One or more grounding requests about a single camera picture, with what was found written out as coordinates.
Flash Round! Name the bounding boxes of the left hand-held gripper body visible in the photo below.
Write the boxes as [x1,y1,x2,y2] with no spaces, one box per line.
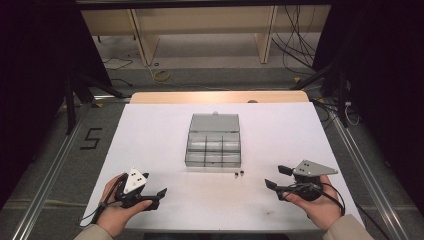
[114,167,150,210]

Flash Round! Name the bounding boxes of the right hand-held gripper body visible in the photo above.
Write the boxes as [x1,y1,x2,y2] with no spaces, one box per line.
[282,159,339,202]

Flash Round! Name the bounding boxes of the person's right hand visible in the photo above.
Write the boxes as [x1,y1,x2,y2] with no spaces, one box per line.
[284,175,345,232]

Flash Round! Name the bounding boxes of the person's left hand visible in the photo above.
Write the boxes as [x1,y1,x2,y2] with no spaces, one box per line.
[96,173,154,238]

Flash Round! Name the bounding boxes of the white table board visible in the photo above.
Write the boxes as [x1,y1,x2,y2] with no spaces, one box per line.
[80,101,365,232]

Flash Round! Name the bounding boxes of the black tape floor marking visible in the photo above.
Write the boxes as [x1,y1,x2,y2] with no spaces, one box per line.
[79,127,103,151]

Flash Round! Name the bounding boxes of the clear plastic compartment box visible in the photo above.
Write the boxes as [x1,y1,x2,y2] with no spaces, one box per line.
[184,112,242,169]

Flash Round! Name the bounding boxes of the light wooden table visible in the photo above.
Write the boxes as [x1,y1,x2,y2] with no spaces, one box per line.
[129,90,310,105]

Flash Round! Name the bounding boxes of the black tripod stand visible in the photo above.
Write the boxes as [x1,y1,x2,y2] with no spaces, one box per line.
[290,59,350,129]
[64,70,132,136]

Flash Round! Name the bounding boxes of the dark curtain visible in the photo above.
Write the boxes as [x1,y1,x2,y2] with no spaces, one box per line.
[0,0,113,211]
[312,0,424,214]

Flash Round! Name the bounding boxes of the beige wooden desk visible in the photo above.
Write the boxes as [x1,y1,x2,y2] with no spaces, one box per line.
[80,4,332,67]

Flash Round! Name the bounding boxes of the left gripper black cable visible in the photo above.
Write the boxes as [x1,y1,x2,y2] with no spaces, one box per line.
[78,181,125,228]

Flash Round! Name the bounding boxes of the aluminium floor rail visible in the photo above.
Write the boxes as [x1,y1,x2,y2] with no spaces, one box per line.
[328,105,412,240]
[11,101,95,240]

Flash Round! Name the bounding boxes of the thin white cable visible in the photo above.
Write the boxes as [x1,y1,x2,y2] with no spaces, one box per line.
[344,101,362,127]

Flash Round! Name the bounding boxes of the yellow coiled cable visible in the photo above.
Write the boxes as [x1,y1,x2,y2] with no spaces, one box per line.
[152,69,172,83]

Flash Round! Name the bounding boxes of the thin black floor cable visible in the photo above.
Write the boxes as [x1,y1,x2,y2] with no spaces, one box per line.
[102,57,134,88]

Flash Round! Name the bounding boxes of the bundle of black cables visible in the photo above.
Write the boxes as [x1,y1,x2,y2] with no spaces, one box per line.
[271,5,322,70]

